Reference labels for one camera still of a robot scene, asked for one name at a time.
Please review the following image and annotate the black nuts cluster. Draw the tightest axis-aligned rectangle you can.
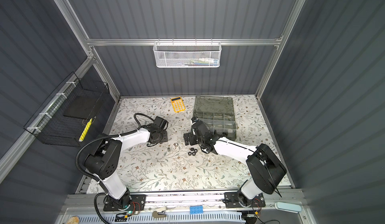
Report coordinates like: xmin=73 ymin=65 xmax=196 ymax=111
xmin=187 ymin=148 xmax=198 ymax=156

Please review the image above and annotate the light blue oblong case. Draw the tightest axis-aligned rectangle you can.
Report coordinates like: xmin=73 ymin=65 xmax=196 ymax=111
xmin=274 ymin=202 xmax=302 ymax=213

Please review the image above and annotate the green transparent compartment organizer box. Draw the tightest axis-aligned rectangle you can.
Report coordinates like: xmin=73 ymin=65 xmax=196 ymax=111
xmin=193 ymin=96 xmax=237 ymax=141

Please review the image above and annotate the black wire mesh basket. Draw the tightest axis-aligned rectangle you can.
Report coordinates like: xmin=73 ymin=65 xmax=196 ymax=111
xmin=24 ymin=74 xmax=110 ymax=147

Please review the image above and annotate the white wire mesh basket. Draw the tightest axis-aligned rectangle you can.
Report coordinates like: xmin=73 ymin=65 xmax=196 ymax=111
xmin=153 ymin=42 xmax=222 ymax=68

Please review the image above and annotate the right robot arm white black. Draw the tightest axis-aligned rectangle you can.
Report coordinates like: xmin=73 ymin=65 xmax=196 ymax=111
xmin=185 ymin=117 xmax=287 ymax=207

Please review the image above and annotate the yellow calculator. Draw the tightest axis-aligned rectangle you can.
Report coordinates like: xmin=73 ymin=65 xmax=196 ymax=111
xmin=170 ymin=97 xmax=185 ymax=113

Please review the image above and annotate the black corrugated cable conduit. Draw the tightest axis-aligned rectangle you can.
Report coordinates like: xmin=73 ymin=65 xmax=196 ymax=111
xmin=75 ymin=112 xmax=155 ymax=224

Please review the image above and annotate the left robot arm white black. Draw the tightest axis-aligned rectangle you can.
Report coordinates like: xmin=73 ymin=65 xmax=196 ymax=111
xmin=75 ymin=113 xmax=168 ymax=207

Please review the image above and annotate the blue toy brick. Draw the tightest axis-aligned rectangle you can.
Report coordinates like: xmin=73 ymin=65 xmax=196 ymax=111
xmin=189 ymin=205 xmax=204 ymax=215

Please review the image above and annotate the floral patterned table mat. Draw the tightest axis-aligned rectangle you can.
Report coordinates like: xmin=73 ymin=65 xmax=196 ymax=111
xmin=86 ymin=95 xmax=292 ymax=194

